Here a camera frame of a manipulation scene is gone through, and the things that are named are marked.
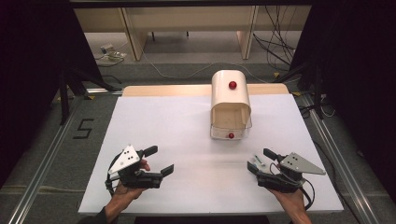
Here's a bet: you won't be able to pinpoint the thin black floor cable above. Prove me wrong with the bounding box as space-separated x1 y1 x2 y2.
312 139 362 223

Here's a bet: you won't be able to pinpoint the person's left hand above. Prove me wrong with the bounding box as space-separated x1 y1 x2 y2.
104 159 151 217

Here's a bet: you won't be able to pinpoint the beige wooden desk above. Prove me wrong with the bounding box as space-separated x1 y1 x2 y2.
74 5 312 62

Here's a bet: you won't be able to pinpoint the aluminium floor rail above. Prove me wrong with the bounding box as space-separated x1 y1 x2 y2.
7 92 94 224
300 92 381 224

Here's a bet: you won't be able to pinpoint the black curtain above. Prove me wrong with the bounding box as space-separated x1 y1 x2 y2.
0 0 104 189
289 0 396 195

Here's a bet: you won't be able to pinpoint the white power strip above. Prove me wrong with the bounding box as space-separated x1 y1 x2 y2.
94 42 128 68

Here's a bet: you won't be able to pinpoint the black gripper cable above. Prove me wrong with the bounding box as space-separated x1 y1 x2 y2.
105 153 120 196
299 177 316 212

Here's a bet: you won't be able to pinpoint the white board sheet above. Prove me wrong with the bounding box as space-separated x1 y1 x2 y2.
78 93 345 217

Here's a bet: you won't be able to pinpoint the white bread box red knobs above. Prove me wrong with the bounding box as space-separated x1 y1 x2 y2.
209 69 253 141

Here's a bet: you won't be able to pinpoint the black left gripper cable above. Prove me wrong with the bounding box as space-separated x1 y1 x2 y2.
105 153 120 196

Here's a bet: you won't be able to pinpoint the light wooden table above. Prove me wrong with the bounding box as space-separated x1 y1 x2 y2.
121 83 290 98

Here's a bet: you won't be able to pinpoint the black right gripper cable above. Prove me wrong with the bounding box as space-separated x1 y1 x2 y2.
299 177 316 212

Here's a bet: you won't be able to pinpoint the person's right hand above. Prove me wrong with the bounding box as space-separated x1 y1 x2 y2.
268 188 308 219

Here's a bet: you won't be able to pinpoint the bundle of black cables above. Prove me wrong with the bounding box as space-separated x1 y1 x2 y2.
252 5 297 67

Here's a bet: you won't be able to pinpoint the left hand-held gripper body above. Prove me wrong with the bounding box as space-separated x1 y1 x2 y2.
106 144 164 190

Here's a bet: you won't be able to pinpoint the black metal stand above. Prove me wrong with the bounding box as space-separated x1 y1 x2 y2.
273 60 326 120
57 66 123 126

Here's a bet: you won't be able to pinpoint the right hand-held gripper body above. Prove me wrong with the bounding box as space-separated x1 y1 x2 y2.
256 151 327 193

